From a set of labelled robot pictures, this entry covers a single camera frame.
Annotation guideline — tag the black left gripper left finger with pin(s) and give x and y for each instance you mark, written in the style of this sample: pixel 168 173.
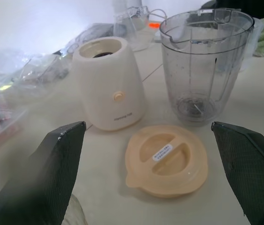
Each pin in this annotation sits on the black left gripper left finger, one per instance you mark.
pixel 50 178

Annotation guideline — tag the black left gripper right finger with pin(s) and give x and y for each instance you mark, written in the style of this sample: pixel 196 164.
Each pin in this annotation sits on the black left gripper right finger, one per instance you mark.
pixel 251 171

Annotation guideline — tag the peach blender jar lid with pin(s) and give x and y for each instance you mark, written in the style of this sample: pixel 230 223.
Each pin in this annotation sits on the peach blender jar lid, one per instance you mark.
pixel 167 161

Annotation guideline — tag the cream blender motor base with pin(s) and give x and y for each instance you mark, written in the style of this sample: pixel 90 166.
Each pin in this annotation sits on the cream blender motor base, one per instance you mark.
pixel 106 86

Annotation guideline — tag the crumpled clear plastic bag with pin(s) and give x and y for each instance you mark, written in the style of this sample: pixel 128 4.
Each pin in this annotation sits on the crumpled clear plastic bag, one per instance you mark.
pixel 29 70

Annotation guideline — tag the clear plastic blender jar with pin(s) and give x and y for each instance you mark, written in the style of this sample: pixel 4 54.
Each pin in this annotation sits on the clear plastic blender jar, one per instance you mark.
pixel 202 68

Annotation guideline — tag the clear plastic container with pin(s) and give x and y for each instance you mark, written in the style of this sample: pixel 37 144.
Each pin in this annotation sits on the clear plastic container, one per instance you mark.
pixel 254 39

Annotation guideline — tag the dark object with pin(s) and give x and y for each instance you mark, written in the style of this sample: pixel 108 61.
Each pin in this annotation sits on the dark object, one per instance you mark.
pixel 258 8

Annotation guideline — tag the clear plastic measuring cup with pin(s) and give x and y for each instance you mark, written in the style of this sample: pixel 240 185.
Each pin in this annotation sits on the clear plastic measuring cup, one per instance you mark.
pixel 132 28

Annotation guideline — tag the orange plastic cap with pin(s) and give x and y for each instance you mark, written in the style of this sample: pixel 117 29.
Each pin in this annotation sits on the orange plastic cap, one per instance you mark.
pixel 154 24

